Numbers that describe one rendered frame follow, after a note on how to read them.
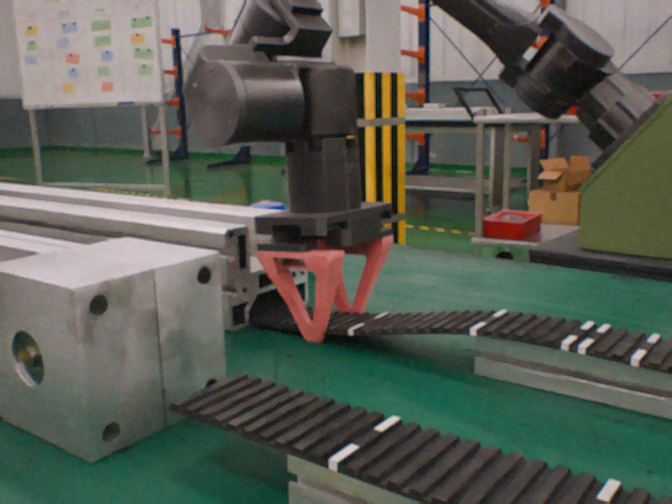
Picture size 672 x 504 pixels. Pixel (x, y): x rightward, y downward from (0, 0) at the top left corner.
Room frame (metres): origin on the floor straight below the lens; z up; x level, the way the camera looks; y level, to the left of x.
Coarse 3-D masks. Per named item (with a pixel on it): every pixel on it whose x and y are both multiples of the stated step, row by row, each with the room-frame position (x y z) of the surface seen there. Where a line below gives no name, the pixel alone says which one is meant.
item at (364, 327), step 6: (378, 318) 0.52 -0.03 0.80; (384, 318) 0.51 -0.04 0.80; (390, 318) 0.51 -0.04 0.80; (360, 324) 0.50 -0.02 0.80; (366, 324) 0.50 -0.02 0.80; (372, 324) 0.50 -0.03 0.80; (378, 324) 0.50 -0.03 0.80; (348, 330) 0.49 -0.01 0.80; (354, 330) 0.49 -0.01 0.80; (360, 330) 0.49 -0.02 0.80; (366, 330) 0.49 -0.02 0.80
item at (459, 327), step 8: (472, 312) 0.48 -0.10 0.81; (480, 312) 0.48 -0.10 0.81; (488, 312) 0.47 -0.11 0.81; (456, 320) 0.46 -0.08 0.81; (464, 320) 0.46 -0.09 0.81; (472, 320) 0.46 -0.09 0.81; (480, 320) 0.46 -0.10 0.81; (448, 328) 0.44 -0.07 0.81; (456, 328) 0.44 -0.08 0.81; (464, 328) 0.44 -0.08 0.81
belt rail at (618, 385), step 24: (480, 360) 0.44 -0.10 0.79; (504, 360) 0.44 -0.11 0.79; (528, 360) 0.42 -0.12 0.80; (552, 360) 0.41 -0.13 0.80; (576, 360) 0.40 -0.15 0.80; (600, 360) 0.39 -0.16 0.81; (528, 384) 0.42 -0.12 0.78; (552, 384) 0.41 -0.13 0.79; (576, 384) 0.40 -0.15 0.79; (600, 384) 0.39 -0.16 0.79; (624, 384) 0.39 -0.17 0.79; (648, 384) 0.38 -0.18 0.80; (624, 408) 0.38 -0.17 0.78; (648, 408) 0.37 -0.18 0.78
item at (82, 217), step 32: (0, 192) 0.89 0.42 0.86; (32, 192) 0.84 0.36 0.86; (64, 192) 0.81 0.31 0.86; (96, 192) 0.80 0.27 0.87; (0, 224) 0.75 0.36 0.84; (32, 224) 0.73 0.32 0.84; (64, 224) 0.67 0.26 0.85; (96, 224) 0.64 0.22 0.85; (128, 224) 0.61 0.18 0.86; (160, 224) 0.59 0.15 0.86; (192, 224) 0.57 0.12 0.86; (224, 224) 0.57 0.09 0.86; (224, 256) 0.55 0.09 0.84; (256, 256) 0.62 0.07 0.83; (224, 288) 0.56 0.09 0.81; (256, 288) 0.57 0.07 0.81; (224, 320) 0.54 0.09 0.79
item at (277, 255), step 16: (272, 240) 0.53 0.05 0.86; (288, 240) 0.52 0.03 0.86; (304, 240) 0.51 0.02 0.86; (272, 256) 0.51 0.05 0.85; (288, 256) 0.50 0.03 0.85; (304, 256) 0.49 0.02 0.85; (320, 256) 0.48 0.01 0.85; (336, 256) 0.49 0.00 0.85; (272, 272) 0.51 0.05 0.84; (288, 272) 0.52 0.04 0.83; (320, 272) 0.49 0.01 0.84; (336, 272) 0.49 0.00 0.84; (288, 288) 0.51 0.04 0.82; (320, 288) 0.49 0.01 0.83; (288, 304) 0.52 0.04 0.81; (320, 304) 0.50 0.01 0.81; (304, 320) 0.51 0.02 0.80; (320, 320) 0.50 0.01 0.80; (304, 336) 0.51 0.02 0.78; (320, 336) 0.51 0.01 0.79
